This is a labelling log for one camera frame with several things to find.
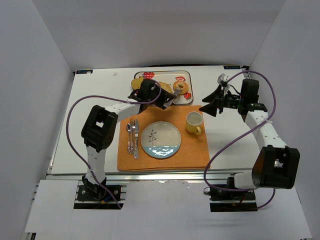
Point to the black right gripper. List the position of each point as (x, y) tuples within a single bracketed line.
[(221, 101)]

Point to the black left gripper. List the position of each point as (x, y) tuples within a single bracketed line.
[(163, 99)]

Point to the bagel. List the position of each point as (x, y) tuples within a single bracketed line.
[(182, 86)]

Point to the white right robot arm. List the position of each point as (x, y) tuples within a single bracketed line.
[(277, 164)]

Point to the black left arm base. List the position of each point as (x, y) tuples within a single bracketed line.
[(85, 200)]

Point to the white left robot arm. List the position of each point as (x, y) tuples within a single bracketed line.
[(99, 129)]

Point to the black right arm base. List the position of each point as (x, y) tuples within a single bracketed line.
[(229, 201)]

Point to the oval bread roll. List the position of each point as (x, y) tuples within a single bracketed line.
[(166, 87)]

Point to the brown bread slice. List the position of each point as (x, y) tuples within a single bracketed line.
[(136, 83)]

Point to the strawberry pattern serving tray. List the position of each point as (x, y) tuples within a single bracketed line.
[(170, 77)]

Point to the yellow mug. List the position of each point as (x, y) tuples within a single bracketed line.
[(194, 121)]

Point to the white blue ceramic plate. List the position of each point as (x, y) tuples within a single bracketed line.
[(160, 140)]

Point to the silver spoon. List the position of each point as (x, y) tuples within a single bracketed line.
[(129, 131)]

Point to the orange cloth placemat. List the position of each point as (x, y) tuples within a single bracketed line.
[(192, 153)]

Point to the silver fork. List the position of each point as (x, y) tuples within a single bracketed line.
[(132, 128)]

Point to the silver table knife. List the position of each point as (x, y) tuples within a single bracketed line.
[(136, 135)]

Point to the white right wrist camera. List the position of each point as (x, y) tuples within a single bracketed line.
[(223, 79)]

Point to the aluminium table frame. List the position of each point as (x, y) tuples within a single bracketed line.
[(171, 174)]

